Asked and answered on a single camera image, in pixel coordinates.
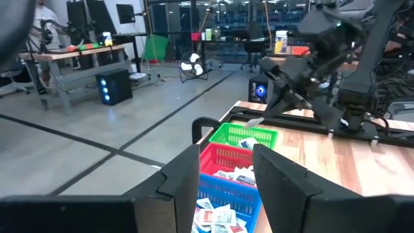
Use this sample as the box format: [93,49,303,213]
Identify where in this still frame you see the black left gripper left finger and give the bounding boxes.
[124,144,201,233]

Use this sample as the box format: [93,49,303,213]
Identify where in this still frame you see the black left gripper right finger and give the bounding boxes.
[252,144,360,233]

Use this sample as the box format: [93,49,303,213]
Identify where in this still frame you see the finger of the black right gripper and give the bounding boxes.
[268,96,313,118]
[263,84,294,118]

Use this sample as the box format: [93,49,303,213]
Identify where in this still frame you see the white packet dark print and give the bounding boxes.
[245,116,265,129]
[213,170,234,181]

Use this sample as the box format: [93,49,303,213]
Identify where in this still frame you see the white packet black print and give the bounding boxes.
[232,166,258,188]

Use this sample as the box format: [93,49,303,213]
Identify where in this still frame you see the black computer tower blue fan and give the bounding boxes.
[248,73,274,104]

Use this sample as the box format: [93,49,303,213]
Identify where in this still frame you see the orange topped table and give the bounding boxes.
[267,45,360,74]

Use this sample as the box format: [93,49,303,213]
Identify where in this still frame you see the white wipes canister yellow label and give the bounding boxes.
[274,30,289,54]

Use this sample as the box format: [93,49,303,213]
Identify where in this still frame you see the red slotted plastic basket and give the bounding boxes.
[199,142,259,188]

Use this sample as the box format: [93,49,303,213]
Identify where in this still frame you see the blue slotted plastic basket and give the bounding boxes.
[190,173,263,233]

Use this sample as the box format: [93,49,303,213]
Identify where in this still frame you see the black office chair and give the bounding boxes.
[241,28,271,74]

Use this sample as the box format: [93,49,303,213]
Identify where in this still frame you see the green slotted plastic basket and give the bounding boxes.
[208,122,279,150]

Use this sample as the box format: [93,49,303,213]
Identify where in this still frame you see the black desk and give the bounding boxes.
[190,37,272,65]
[109,32,153,74]

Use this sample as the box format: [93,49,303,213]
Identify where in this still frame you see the black floor fan white blades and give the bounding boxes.
[179,50,210,83]

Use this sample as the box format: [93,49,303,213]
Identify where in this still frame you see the black computer tower blue lights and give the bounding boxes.
[95,68,134,106]

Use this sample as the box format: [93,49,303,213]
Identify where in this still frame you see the green fabric screen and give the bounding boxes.
[144,34,171,62]

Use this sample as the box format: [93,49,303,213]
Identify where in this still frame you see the workbench with coloured items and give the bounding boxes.
[24,48,136,116]

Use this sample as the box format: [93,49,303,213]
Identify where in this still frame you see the red green block row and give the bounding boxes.
[66,43,100,52]

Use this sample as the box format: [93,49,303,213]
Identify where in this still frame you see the black computer monitor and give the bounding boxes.
[115,3,136,25]

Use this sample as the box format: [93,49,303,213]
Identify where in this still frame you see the wooden board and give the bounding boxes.
[17,43,127,62]

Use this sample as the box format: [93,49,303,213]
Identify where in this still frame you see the grey office chair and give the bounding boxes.
[0,60,33,98]

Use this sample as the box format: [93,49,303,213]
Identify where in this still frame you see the person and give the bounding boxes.
[28,0,65,54]

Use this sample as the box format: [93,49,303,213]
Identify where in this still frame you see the black frame clamp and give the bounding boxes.
[191,116,223,145]

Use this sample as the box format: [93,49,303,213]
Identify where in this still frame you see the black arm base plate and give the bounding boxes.
[326,121,381,140]

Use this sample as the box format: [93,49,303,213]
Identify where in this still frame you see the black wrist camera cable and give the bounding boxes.
[0,0,36,71]

